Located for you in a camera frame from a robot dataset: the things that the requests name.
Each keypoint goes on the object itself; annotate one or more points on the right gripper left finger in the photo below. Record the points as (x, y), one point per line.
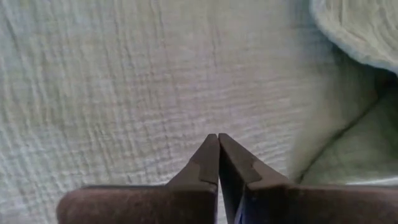
(140, 205)

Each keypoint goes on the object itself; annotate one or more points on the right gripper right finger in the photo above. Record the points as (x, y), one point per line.
(311, 205)

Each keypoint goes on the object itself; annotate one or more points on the dark green button shirt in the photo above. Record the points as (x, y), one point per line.
(124, 77)

